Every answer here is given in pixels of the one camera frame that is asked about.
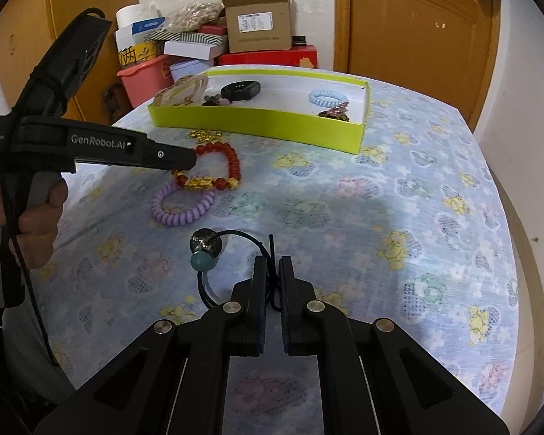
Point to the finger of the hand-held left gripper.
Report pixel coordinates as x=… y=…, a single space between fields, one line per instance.
x=172 y=156

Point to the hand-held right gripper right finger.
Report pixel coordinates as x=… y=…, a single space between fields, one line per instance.
x=288 y=308

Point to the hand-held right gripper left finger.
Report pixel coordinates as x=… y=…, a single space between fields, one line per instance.
x=259 y=308

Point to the beige hair claw clip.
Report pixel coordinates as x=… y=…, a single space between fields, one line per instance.
x=167 y=97

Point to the yellow-green cardboard box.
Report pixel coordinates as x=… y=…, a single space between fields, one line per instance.
x=254 y=124

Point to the black wristband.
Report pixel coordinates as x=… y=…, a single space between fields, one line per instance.
x=249 y=88

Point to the rhinestone leaf hair clip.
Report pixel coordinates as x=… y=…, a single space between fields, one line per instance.
x=337 y=108

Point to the person's left hand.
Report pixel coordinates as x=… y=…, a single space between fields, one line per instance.
x=38 y=235

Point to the pink plastic bin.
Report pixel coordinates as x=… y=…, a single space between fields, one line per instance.
x=140 y=81

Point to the white round container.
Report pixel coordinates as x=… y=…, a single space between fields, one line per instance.
x=186 y=70

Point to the white flat box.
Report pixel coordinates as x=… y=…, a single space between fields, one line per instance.
x=190 y=50

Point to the yellow patterned box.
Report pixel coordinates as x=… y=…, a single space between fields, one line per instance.
x=138 y=54

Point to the green striped box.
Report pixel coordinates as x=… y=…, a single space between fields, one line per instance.
x=204 y=38

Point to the white and blue box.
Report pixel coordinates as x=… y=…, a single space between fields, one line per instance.
x=140 y=31

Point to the small red box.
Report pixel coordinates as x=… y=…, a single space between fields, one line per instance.
x=212 y=30

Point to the red flat box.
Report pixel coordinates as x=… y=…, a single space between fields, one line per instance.
x=272 y=58

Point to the clear bag of nuts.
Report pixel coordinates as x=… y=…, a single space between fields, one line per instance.
x=192 y=14

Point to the brown cardboard box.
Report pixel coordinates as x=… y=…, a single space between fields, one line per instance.
x=258 y=36

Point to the white paper roll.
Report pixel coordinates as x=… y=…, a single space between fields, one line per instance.
x=133 y=13

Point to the small black item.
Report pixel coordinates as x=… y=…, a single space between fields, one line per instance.
x=299 y=40

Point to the wooden door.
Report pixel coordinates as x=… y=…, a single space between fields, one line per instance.
x=417 y=36

